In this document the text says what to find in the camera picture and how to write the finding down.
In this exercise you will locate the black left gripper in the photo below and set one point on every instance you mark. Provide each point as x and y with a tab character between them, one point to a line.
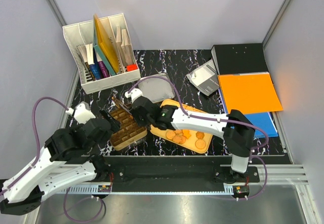
117	126

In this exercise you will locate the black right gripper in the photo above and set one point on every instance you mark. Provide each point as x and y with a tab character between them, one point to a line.
138	120

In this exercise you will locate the metal tongs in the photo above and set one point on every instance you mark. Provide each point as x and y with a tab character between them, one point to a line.
120	104

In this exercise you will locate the brown compartment cookie box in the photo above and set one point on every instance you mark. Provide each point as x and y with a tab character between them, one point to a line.
129	132

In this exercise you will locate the yellow cookie tray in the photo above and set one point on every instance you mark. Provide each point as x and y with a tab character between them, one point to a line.
185	138

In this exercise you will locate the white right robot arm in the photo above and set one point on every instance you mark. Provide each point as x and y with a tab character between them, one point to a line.
234	128

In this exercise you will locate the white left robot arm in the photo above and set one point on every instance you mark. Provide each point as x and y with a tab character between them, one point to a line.
24	192

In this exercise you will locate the silver tin lid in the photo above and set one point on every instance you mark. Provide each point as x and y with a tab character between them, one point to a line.
156	90

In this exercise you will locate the round tan biscuit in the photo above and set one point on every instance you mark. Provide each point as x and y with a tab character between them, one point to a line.
200	144

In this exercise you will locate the grey booklet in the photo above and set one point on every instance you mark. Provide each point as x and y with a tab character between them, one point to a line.
205	78

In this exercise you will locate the white file organizer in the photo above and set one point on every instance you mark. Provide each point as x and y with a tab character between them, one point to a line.
93	74

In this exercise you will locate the yellow folder in organizer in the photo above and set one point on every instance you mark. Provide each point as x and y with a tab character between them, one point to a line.
104	47

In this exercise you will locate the black binder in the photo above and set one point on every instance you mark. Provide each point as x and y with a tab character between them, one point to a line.
239	58

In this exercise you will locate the orange folder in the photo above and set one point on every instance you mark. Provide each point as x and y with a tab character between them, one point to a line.
250	93

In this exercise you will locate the blue folder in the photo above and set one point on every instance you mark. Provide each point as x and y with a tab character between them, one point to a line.
263	121

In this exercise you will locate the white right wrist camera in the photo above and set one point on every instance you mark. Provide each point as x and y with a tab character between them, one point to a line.
134	94

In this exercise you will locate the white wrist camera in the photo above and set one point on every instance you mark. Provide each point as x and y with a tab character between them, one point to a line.
134	94
82	113

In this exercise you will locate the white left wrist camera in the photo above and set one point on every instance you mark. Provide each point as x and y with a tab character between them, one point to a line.
82	113

